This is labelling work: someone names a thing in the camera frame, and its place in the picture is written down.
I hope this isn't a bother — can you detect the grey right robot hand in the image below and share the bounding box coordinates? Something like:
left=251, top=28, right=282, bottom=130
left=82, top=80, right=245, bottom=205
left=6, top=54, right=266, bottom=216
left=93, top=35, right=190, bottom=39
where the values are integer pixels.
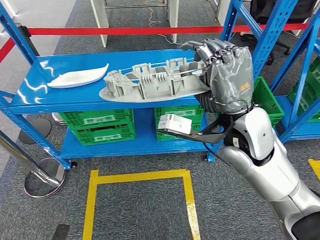
left=181, top=38, right=254, bottom=115

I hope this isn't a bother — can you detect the grey plastic wheel cover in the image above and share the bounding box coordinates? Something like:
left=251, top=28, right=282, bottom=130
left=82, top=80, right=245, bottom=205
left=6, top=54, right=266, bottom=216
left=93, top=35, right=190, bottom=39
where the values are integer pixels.
left=98, top=56, right=213, bottom=104

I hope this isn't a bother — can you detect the white plastic trim part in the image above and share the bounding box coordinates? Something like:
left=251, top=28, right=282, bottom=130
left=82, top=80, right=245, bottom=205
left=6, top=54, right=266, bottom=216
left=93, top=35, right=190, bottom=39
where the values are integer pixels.
left=47, top=63, right=109, bottom=89

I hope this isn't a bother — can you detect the clear plastic hand cover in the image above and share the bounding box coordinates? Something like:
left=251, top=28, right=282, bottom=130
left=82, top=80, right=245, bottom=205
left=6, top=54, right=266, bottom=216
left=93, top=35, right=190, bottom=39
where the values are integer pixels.
left=210, top=46, right=254, bottom=115

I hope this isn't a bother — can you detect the white desk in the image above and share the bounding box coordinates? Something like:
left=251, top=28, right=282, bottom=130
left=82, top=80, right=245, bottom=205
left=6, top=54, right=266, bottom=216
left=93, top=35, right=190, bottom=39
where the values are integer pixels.
left=90, top=0, right=180, bottom=48
left=214, top=0, right=232, bottom=26

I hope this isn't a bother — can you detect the blue metal storage rack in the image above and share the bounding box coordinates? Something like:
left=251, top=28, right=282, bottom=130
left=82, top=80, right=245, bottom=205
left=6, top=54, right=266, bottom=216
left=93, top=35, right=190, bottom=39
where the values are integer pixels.
left=0, top=0, right=300, bottom=170
left=275, top=13, right=320, bottom=144

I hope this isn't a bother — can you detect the black office chair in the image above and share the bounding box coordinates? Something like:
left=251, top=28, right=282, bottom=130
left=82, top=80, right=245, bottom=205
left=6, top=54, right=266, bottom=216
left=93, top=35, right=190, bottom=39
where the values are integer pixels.
left=239, top=0, right=320, bottom=65

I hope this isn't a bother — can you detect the red barrier belt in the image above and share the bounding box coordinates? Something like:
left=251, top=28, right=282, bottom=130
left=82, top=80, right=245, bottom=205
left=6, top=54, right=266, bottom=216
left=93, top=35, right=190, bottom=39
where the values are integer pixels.
left=26, top=23, right=309, bottom=37
left=0, top=38, right=16, bottom=64

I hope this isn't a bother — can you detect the chrome stanchion base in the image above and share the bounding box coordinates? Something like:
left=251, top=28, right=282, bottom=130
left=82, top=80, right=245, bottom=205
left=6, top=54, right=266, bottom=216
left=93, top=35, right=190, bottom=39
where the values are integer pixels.
left=51, top=112, right=68, bottom=126

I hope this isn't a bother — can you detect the chrome barrier stanchion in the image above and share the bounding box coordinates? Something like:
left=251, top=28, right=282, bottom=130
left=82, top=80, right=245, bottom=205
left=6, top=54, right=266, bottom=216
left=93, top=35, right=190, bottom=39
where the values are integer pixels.
left=14, top=23, right=52, bottom=146
left=0, top=129, right=67, bottom=200

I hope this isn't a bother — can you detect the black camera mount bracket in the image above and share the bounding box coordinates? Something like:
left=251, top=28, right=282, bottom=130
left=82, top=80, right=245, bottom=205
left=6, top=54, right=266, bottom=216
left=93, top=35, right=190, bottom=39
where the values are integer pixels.
left=159, top=114, right=235, bottom=145

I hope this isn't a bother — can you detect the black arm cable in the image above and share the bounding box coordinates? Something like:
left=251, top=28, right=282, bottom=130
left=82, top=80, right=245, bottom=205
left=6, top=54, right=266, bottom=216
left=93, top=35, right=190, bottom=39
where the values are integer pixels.
left=202, top=141, right=227, bottom=166

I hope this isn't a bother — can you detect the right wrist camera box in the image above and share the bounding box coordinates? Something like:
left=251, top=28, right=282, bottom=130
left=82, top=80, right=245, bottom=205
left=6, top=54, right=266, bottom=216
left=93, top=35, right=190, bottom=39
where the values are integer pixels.
left=157, top=114, right=193, bottom=136

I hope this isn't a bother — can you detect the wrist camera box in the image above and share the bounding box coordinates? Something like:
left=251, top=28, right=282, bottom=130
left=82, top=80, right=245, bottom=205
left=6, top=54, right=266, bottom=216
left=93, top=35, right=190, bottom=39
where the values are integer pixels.
left=157, top=114, right=193, bottom=136
left=51, top=224, right=71, bottom=240

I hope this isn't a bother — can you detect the white floor cable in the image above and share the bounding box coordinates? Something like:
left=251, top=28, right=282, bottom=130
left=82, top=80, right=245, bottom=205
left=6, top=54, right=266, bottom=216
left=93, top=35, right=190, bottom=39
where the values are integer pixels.
left=145, top=0, right=183, bottom=46

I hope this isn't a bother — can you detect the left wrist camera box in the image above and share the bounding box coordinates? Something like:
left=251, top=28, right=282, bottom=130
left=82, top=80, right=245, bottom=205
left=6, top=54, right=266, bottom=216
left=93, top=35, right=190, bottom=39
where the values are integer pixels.
left=51, top=224, right=71, bottom=240

